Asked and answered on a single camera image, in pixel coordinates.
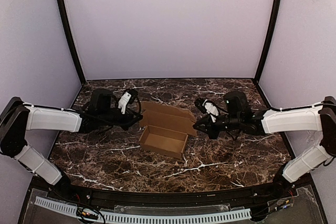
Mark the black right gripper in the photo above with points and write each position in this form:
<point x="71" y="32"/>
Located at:
<point x="211" y="124"/>

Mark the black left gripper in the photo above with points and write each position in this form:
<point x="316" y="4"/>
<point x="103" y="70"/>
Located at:
<point x="124" y="117"/>

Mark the brown cardboard box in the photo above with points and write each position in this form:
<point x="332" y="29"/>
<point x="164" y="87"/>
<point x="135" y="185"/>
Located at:
<point x="166" y="129"/>

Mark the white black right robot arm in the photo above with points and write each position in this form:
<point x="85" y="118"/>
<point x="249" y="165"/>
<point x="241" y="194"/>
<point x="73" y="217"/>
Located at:
<point x="238" y="116"/>

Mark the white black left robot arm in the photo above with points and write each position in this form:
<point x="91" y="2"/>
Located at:
<point x="103" y="110"/>

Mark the clear acrylic plate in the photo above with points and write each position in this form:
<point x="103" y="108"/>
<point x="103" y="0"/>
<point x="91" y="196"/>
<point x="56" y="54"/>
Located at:
<point x="300" y="208"/>

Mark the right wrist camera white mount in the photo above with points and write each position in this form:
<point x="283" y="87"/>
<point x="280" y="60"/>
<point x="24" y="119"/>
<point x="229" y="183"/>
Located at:
<point x="208" y="107"/>

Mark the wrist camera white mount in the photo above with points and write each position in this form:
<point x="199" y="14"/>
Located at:
<point x="128" y="97"/>
<point x="208" y="107"/>

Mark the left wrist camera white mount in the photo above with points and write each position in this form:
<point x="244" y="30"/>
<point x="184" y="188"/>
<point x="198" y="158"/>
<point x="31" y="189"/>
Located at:
<point x="128" y="97"/>

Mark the white slotted cable duct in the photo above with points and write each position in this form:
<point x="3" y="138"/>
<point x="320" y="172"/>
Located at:
<point x="132" y="215"/>

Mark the black front rail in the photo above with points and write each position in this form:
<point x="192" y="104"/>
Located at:
<point x="253" y="197"/>

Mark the black left frame post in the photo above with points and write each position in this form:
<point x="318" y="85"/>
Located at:
<point x="70" y="40"/>

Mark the black frame post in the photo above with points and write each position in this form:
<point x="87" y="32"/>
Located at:
<point x="70" y="40"/>
<point x="268" y="39"/>

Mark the black right frame post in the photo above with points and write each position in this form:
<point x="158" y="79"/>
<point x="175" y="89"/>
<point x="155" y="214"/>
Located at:
<point x="268" y="39"/>

